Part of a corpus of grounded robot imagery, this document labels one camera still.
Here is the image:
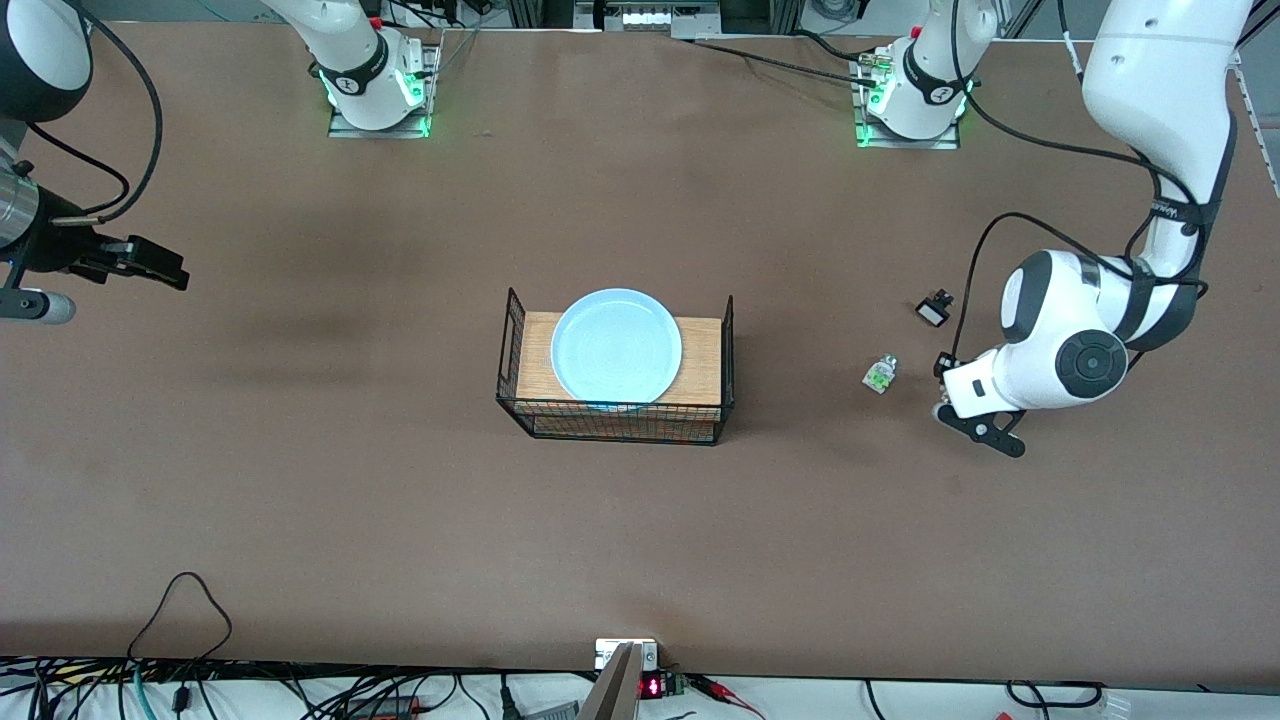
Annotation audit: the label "light blue round plate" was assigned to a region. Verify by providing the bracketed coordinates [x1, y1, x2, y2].
[550, 288, 684, 406]

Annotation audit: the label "light wooden board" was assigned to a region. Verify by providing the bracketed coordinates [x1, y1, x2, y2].
[515, 311, 725, 443]

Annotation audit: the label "red probe leads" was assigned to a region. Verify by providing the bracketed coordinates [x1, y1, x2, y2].
[685, 675, 766, 720]

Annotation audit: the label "black power adapter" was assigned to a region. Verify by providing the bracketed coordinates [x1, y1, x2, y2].
[340, 694, 426, 719]

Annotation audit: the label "short black right arm cable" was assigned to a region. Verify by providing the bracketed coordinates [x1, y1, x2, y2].
[22, 120, 131, 213]

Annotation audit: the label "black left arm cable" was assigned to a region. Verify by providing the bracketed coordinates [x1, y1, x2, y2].
[945, 0, 1211, 361]

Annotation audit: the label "black wire mesh basket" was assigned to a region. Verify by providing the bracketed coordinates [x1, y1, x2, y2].
[496, 288, 737, 447]

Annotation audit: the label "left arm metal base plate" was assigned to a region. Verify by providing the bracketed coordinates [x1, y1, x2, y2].
[850, 50, 963, 151]

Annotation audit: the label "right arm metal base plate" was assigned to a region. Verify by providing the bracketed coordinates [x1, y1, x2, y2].
[328, 45, 441, 139]

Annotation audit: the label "thin black looped cable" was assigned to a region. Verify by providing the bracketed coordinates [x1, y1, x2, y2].
[128, 572, 233, 661]

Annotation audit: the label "black coiled cable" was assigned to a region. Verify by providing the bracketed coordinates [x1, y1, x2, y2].
[1005, 680, 1106, 709]

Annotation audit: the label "black base power cable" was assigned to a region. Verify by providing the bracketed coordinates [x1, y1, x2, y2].
[690, 28, 886, 89]

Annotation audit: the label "tangled black cable bundle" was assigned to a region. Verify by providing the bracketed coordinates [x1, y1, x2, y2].
[0, 655, 601, 720]

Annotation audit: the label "aluminium frame with light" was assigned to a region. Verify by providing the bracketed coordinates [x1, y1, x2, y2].
[572, 0, 723, 41]

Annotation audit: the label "aluminium camera post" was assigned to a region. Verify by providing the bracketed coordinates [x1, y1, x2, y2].
[578, 638, 661, 720]

